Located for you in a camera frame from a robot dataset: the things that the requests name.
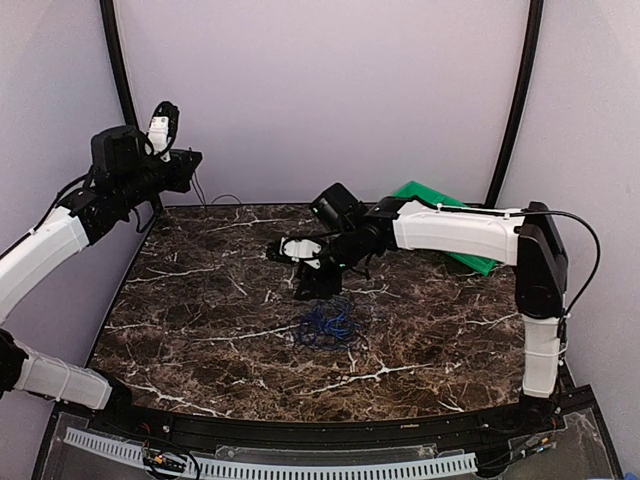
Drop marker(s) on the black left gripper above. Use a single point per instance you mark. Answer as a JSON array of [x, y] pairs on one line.
[[184, 168]]

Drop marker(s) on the green plastic bin middle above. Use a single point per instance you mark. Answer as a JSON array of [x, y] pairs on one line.
[[481, 265]]

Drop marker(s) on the green plastic bin left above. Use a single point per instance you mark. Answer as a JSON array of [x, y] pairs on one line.
[[416, 189]]

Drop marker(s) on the black frame post right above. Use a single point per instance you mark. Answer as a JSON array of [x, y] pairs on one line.
[[521, 88]]

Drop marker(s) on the black frame post left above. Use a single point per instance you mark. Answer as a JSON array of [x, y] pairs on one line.
[[116, 59]]

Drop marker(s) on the green plastic bin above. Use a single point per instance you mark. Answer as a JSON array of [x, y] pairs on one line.
[[416, 189], [481, 265]]

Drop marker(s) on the black frame post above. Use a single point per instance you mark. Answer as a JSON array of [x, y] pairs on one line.
[[521, 88], [116, 59]]

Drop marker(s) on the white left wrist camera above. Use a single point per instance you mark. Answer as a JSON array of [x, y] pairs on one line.
[[162, 131]]

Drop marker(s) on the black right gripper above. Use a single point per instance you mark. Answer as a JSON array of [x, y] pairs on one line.
[[324, 288]]

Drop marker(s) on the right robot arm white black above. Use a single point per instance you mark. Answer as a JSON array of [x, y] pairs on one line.
[[525, 239]]

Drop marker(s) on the black front rail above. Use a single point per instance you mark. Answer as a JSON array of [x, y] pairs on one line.
[[483, 428]]

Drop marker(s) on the white slotted cable duct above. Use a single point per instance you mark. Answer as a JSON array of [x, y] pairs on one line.
[[244, 463]]

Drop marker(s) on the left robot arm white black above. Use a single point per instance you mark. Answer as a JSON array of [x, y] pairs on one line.
[[127, 170]]

